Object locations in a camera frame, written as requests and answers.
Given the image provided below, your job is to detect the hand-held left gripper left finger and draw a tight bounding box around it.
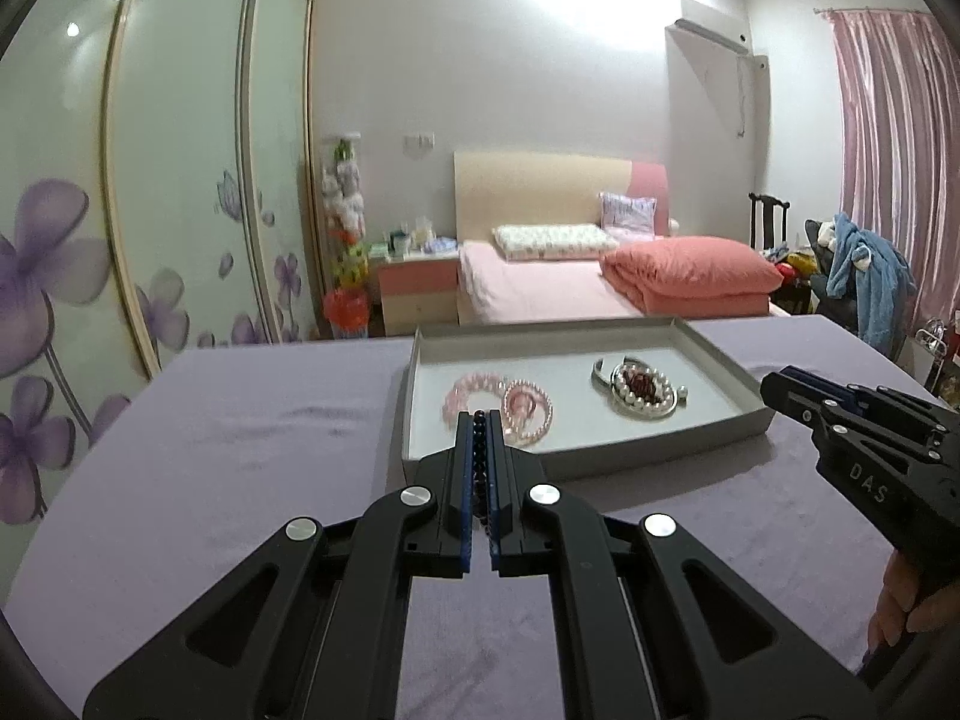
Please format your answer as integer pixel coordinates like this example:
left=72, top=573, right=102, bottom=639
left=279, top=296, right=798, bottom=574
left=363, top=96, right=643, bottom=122
left=82, top=409, right=475, bottom=720

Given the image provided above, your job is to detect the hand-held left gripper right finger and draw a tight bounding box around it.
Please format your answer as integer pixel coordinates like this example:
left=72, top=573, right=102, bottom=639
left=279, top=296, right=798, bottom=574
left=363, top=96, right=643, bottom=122
left=487, top=409, right=878, bottom=720

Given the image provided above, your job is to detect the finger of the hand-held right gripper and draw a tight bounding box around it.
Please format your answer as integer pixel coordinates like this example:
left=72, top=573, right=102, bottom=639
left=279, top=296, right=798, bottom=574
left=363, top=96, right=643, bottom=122
left=760, top=373, right=943, bottom=463
left=780, top=365, right=947, bottom=437

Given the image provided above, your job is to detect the black bead bracelet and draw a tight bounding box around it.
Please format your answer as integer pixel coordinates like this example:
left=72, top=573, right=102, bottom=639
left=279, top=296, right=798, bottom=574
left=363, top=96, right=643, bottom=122
left=471, top=409, right=492, bottom=541

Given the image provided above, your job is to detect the small pink pearl bracelet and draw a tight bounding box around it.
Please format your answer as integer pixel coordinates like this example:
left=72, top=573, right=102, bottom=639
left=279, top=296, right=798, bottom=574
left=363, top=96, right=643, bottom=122
left=501, top=381, right=554, bottom=447

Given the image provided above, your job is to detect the large white pearl bracelet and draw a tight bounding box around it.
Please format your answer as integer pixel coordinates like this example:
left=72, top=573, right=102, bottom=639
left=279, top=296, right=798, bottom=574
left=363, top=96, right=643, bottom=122
left=609, top=364, right=680, bottom=417

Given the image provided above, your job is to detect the grey shallow cardboard box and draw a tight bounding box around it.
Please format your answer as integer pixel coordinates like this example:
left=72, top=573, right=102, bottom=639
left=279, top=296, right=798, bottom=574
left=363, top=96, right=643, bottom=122
left=401, top=316, right=772, bottom=482

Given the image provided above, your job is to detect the dark red bead bracelet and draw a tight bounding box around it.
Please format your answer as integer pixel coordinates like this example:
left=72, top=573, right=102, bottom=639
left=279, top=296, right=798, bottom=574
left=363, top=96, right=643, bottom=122
left=622, top=369, right=665, bottom=402

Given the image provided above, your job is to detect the person's right hand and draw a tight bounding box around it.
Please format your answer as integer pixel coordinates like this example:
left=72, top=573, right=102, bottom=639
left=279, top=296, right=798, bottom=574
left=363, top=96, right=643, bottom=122
left=868, top=551, right=960, bottom=650

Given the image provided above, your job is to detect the metal rack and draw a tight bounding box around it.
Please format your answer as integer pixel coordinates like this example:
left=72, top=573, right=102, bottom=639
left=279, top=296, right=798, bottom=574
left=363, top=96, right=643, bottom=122
left=915, top=319, right=960, bottom=398

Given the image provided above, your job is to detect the blue clothing pile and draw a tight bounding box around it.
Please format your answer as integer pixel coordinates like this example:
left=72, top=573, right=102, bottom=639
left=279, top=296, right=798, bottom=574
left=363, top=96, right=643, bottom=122
left=825, top=214, right=916, bottom=350

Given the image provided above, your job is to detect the silver open cuff bangle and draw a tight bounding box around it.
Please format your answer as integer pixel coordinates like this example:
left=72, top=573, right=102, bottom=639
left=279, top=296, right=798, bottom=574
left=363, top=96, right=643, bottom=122
left=590, top=355, right=646, bottom=400

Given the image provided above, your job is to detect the folded coral pink quilt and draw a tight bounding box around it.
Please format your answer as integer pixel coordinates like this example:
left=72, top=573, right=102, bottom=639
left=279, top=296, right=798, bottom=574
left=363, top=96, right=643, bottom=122
left=600, top=235, right=785, bottom=316

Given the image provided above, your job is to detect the dark wooden chair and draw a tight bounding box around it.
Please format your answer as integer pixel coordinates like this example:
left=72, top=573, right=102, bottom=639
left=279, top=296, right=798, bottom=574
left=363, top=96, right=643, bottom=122
left=748, top=191, right=792, bottom=252

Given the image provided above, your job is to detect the pink nightstand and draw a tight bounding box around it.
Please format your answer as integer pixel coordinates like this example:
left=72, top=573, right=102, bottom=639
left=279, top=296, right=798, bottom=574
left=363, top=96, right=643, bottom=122
left=375, top=251, right=460, bottom=336

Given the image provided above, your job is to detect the purple tablecloth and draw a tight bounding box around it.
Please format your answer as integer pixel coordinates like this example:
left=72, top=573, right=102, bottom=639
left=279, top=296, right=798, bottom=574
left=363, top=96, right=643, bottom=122
left=0, top=315, right=960, bottom=720

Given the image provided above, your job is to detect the purple patterned cushion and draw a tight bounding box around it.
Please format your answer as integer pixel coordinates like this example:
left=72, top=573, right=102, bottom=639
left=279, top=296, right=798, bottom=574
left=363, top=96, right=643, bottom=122
left=598, top=191, right=659, bottom=235

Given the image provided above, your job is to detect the clutter on nightstand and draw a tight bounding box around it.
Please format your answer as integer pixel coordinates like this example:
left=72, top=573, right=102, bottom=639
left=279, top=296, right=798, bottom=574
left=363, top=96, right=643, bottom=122
left=386, top=217, right=458, bottom=256

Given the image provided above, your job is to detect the white floral pillow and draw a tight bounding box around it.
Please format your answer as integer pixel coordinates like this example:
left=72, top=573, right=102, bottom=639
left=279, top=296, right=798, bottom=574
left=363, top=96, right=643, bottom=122
left=491, top=223, right=620, bottom=262

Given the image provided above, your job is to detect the pink curtain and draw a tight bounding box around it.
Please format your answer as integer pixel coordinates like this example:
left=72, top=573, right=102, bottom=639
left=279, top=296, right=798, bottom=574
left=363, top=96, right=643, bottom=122
left=817, top=7, right=960, bottom=391

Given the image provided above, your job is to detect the tall artificial flower arrangement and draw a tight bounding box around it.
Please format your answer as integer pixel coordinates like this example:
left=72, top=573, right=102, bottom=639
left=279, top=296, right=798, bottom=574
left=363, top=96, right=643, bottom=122
left=321, top=133, right=372, bottom=338

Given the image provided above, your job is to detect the bed with beige headboard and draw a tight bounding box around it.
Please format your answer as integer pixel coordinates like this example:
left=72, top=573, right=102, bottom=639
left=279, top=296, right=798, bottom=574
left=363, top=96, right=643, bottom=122
left=454, top=150, right=792, bottom=327

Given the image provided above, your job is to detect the sliding wardrobe with purple flowers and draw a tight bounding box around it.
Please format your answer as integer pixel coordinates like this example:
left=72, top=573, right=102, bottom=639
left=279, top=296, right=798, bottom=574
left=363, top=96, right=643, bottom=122
left=0, top=0, right=316, bottom=526

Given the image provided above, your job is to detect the chunky pink bead bracelet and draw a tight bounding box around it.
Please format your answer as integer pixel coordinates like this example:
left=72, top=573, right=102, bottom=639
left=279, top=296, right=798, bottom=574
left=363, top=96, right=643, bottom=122
left=441, top=371, right=518, bottom=428

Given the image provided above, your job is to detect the white wall air conditioner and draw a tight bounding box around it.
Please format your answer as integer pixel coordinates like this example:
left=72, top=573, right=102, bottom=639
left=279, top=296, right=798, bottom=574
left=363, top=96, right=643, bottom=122
left=671, top=0, right=770, bottom=72

